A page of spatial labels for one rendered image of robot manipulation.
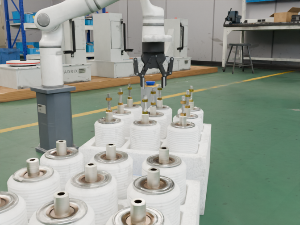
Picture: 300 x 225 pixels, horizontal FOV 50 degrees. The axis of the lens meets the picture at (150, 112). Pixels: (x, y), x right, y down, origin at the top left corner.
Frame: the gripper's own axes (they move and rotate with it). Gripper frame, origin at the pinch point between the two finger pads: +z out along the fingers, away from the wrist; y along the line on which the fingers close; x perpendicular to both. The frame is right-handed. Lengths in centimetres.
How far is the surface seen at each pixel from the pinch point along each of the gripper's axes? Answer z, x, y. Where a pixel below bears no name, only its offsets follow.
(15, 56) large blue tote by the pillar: 11, -445, 126
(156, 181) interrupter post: 9, 55, 12
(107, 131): 12.7, 10.5, 16.6
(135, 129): 11.5, 13.9, 8.5
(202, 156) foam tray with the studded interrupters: 17.7, 24.1, -9.0
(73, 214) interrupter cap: 10, 62, 26
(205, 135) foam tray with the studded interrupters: 17.7, 4.6, -17.6
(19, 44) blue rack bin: -6, -520, 131
